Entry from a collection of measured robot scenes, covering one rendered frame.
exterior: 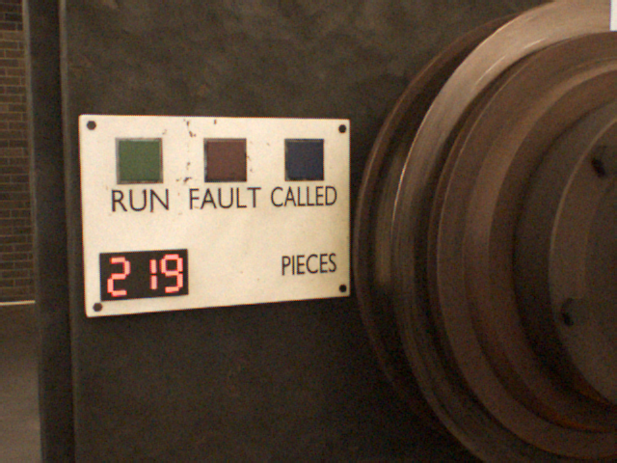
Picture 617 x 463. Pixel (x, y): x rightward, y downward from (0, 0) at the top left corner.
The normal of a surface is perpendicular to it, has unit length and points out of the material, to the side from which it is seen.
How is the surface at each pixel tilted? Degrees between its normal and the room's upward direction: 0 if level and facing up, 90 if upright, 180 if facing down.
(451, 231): 90
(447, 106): 90
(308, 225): 90
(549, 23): 90
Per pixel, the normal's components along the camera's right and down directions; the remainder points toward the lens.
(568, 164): -0.76, -0.55
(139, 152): 0.36, 0.08
